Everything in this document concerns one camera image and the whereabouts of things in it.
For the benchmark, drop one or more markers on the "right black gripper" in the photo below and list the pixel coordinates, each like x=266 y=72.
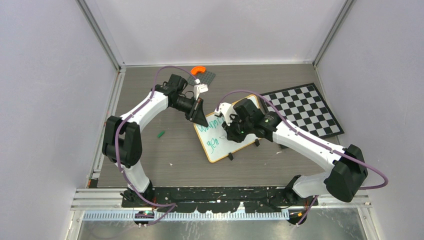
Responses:
x=231 y=134

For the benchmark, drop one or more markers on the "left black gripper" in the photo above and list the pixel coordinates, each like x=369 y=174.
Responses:
x=196 y=114

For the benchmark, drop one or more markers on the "green marker cap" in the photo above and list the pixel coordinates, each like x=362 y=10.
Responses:
x=161 y=134

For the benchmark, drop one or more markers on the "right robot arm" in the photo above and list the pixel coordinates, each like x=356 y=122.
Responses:
x=343 y=173

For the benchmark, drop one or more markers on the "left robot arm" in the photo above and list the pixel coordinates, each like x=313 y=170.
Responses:
x=122 y=141

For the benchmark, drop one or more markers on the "grey building baseplate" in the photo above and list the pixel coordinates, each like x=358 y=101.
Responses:
x=204 y=77

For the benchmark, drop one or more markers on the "orange curved block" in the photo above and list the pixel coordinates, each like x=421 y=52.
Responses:
x=198 y=70

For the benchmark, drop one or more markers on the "black white checkerboard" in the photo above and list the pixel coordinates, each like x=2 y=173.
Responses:
x=306 y=108

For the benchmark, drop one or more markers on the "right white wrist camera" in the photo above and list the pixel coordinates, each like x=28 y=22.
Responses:
x=225 y=110

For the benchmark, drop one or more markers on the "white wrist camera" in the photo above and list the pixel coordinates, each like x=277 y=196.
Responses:
x=225 y=110
x=199 y=88

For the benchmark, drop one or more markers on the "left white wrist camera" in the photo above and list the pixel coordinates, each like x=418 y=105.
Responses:
x=199 y=88

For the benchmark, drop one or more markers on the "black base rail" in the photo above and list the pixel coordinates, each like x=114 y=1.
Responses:
x=254 y=199

